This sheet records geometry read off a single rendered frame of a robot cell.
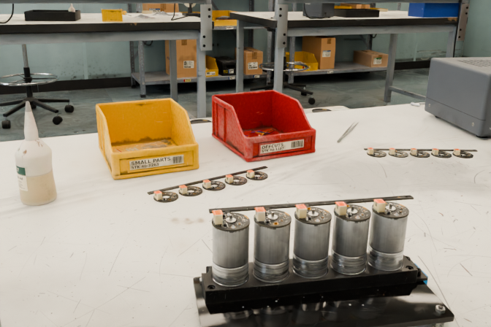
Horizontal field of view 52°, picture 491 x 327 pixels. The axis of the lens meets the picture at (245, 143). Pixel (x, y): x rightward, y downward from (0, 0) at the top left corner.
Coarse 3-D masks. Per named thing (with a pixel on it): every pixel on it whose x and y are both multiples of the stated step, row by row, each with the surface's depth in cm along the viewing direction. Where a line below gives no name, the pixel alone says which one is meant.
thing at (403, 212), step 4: (388, 204) 36; (392, 204) 36; (396, 204) 36; (400, 204) 36; (372, 208) 35; (396, 208) 35; (400, 208) 35; (404, 208) 35; (376, 212) 34; (380, 212) 34; (384, 212) 34; (388, 212) 34; (392, 212) 34; (396, 212) 34; (400, 212) 34; (404, 212) 34; (408, 212) 34; (384, 216) 34; (388, 216) 34; (392, 216) 34; (396, 216) 34; (400, 216) 34; (404, 216) 34
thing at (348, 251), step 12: (348, 204) 35; (336, 216) 34; (336, 228) 34; (348, 228) 34; (360, 228) 34; (336, 240) 34; (348, 240) 34; (360, 240) 34; (336, 252) 35; (348, 252) 34; (360, 252) 34; (336, 264) 35; (348, 264) 34; (360, 264) 34
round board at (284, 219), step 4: (268, 212) 34; (276, 212) 34; (280, 212) 34; (284, 212) 34; (280, 216) 34; (284, 216) 33; (288, 216) 34; (256, 220) 33; (264, 220) 33; (268, 220) 33; (272, 220) 33; (276, 220) 33; (280, 220) 33; (284, 220) 33; (288, 220) 33; (260, 224) 32; (264, 224) 32; (268, 224) 32; (272, 224) 32; (280, 224) 32; (284, 224) 32; (288, 224) 33
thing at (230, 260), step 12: (216, 228) 32; (216, 240) 32; (228, 240) 32; (240, 240) 32; (216, 252) 33; (228, 252) 32; (240, 252) 32; (216, 264) 33; (228, 264) 32; (240, 264) 33; (216, 276) 33; (228, 276) 33; (240, 276) 33
